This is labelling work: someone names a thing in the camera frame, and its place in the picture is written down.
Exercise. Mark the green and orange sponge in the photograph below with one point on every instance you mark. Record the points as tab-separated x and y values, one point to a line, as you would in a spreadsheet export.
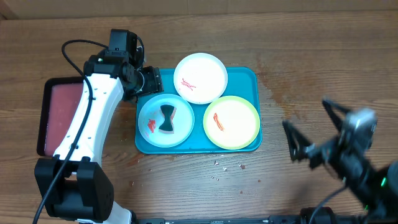
168	112

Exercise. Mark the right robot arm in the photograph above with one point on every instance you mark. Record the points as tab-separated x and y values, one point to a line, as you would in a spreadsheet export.
375	189

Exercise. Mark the light blue plate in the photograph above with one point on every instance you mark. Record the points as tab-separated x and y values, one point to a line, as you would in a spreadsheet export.
150	118

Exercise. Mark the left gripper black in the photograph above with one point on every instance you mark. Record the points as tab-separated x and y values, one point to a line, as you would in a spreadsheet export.
153	83

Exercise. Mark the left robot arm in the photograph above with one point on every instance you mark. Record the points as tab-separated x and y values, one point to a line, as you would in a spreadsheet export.
72	183

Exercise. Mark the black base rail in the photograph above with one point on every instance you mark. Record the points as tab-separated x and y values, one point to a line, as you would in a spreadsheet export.
273	219

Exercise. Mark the white plate with red streaks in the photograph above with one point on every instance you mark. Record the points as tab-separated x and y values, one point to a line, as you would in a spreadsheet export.
200	78

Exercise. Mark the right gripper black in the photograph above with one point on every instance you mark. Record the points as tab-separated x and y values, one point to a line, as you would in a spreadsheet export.
326	157

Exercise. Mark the black tray with red liquid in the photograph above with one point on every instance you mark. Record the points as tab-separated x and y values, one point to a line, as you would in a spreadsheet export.
60	101

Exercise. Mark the yellow plate with green rim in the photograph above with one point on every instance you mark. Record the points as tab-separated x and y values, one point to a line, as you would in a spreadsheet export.
231	122

